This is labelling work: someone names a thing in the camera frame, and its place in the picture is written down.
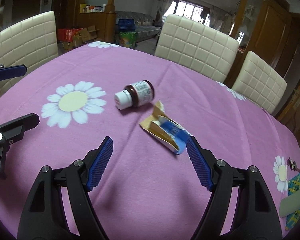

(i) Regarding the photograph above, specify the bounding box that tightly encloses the cream chair left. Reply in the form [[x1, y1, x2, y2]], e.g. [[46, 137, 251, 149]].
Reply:
[[0, 10, 59, 93]]

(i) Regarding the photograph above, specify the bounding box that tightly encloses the dark brown medicine bottle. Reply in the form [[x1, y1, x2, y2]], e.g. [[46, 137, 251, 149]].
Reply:
[[114, 80, 155, 110]]

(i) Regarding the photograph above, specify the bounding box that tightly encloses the red gift bag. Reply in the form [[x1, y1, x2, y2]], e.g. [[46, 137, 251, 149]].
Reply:
[[57, 28, 82, 42]]

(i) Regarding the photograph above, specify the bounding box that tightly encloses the purple floral tablecloth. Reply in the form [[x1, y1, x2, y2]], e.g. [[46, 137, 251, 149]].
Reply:
[[0, 43, 300, 239]]

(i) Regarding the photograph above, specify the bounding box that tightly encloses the grey green flat case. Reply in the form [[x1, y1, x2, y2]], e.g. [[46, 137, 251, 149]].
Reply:
[[279, 189, 300, 218]]

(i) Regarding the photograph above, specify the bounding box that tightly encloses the cream chair right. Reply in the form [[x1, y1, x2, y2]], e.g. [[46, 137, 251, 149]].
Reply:
[[231, 51, 287, 114]]

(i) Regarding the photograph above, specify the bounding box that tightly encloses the brown cardboard box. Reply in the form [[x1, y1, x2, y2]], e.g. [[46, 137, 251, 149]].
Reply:
[[72, 25, 98, 48]]

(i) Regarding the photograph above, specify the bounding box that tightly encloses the beaded colourful tissue box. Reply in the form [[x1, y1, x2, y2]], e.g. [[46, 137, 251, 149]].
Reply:
[[285, 173, 300, 231]]

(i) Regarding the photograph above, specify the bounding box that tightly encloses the wooden cabinet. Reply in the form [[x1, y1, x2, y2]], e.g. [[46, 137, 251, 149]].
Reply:
[[74, 0, 116, 42]]

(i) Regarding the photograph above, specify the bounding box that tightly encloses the cream chair middle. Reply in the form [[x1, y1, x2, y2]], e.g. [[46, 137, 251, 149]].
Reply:
[[155, 14, 239, 82]]

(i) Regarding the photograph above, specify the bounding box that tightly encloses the grey sofa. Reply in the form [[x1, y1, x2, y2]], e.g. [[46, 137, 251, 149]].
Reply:
[[115, 11, 163, 43]]

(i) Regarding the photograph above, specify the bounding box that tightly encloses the cream chair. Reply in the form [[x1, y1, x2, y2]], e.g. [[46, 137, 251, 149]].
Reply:
[[231, 51, 287, 114], [155, 14, 239, 82], [0, 10, 59, 93]]

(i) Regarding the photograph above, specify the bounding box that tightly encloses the wooden door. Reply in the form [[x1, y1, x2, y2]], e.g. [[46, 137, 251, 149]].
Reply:
[[244, 0, 300, 77]]

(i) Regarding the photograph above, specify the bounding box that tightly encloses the torn blue cardboard box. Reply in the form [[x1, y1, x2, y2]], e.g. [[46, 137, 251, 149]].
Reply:
[[139, 101, 191, 155]]

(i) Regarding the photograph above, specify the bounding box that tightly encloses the small black hair clip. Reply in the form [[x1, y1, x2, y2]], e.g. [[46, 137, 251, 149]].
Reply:
[[287, 157, 300, 173]]

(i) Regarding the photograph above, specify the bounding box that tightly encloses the green printed box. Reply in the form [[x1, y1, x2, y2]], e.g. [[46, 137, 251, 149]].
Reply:
[[119, 31, 137, 49]]

